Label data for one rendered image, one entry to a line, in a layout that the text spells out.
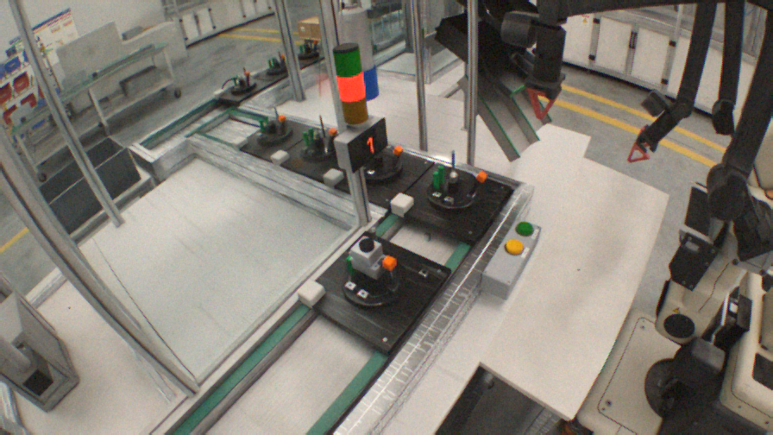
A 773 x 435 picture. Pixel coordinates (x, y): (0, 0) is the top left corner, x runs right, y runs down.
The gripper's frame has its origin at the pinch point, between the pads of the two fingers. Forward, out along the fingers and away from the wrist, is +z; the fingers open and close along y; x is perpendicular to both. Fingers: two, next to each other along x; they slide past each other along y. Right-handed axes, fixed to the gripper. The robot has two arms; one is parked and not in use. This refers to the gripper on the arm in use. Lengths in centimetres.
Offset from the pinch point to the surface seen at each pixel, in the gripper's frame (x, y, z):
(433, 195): -20.3, 11.1, 24.1
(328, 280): -27, 44, 28
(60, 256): -33, 82, -12
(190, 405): -30, 84, 29
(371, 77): -91, -53, 29
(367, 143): -27.9, 24.9, 3.5
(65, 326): -95, 107, 41
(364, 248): -17.9, 40.5, 14.8
